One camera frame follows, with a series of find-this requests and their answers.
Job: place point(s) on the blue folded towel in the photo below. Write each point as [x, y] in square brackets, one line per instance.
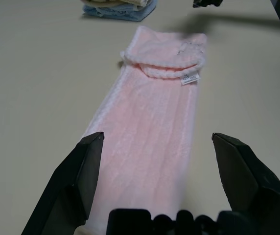
[130, 13]

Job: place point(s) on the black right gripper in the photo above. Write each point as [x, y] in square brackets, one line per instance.
[207, 2]

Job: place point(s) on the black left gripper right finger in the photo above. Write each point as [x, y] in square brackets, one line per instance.
[257, 186]

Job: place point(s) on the pink fluffy towel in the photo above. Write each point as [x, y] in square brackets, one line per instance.
[142, 122]

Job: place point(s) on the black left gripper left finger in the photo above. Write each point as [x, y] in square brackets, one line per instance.
[66, 186]

